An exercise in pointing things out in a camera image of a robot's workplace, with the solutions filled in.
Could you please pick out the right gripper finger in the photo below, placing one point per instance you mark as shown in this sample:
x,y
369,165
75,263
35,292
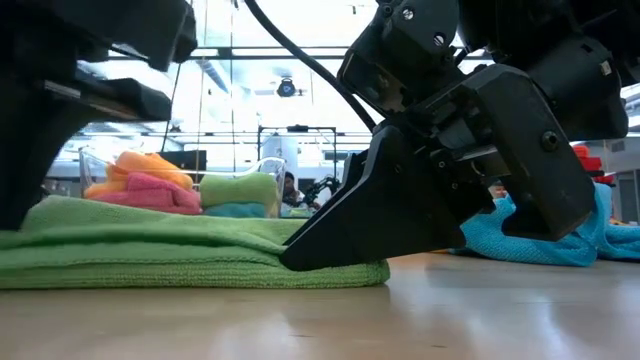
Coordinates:
x,y
390,215

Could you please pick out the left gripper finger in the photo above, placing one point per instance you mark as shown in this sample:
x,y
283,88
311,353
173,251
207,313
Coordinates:
x,y
25,170

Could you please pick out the orange microfiber towel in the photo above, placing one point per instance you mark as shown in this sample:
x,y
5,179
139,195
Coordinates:
x,y
145,165

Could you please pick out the pink microfiber towel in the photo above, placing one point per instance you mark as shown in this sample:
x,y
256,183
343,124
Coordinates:
x,y
155,195

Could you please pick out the clear plastic bin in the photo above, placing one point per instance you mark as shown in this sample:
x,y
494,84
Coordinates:
x,y
272,170

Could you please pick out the green microfiber towel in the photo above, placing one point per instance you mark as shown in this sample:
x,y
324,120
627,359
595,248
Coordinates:
x,y
240,189
150,250

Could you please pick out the blue microfiber towel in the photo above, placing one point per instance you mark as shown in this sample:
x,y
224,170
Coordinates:
x,y
235,210
540,245

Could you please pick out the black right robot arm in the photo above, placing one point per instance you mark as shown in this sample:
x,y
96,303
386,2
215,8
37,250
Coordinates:
x,y
565,50

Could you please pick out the black distant robot arm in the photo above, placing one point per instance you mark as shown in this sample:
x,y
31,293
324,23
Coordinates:
x,y
320,190

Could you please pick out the red object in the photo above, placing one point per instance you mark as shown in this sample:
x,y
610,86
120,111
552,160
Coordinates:
x,y
590,162

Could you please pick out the person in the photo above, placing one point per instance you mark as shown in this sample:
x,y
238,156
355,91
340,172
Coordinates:
x,y
292,192

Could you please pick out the black monitor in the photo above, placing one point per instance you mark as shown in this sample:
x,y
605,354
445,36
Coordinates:
x,y
187,159

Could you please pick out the white pillar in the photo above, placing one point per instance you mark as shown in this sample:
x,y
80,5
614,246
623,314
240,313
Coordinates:
x,y
280,150

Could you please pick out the black ceiling device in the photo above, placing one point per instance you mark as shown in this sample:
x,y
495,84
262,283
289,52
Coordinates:
x,y
286,88

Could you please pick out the black overhead crossbar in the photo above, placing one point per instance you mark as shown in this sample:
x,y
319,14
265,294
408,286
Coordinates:
x,y
280,52

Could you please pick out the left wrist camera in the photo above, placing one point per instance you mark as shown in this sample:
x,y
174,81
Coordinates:
x,y
125,25

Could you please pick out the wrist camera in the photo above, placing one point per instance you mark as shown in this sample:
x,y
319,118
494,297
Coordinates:
x,y
125,25
400,50

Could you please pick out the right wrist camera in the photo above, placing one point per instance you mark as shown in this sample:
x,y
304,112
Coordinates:
x,y
400,50

